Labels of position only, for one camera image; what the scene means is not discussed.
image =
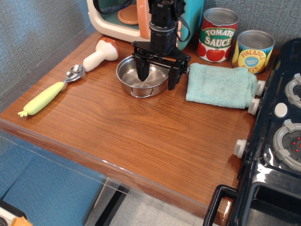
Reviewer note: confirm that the toy microwave teal and cream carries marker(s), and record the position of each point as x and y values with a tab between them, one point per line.
103	15

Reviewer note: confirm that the spoon with green handle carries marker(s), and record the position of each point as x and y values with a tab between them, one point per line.
46	96

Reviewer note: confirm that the white stove knob middle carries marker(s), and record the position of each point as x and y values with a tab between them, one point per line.
253	107

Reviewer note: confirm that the pineapple slices can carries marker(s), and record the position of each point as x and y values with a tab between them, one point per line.
253	50

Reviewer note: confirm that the stainless steel pot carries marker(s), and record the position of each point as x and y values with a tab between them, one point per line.
141	83

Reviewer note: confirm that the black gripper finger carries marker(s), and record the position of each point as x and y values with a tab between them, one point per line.
173	77
142	67

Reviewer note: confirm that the orange microwave plate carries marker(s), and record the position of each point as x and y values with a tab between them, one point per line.
129	15

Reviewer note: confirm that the orange plush object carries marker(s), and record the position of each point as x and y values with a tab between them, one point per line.
21	221

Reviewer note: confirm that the toy mushroom white brown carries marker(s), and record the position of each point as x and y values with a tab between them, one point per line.
106	49

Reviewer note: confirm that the white stove knob front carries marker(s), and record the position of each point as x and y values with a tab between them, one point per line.
240	148

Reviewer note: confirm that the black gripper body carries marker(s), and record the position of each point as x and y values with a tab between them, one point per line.
161	49

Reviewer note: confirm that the black toy stove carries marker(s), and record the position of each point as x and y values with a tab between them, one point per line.
269	178

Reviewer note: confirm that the tomato sauce can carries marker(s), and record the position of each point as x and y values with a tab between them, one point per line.
218	29

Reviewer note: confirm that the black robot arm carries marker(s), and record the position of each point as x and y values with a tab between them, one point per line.
165	12

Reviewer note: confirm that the white stove knob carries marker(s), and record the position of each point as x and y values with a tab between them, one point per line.
259	88
253	107
240	148

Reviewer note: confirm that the white stove knob rear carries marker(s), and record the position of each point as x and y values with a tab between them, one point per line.
259	88

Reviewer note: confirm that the light teal cloth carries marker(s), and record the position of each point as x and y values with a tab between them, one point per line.
220	86

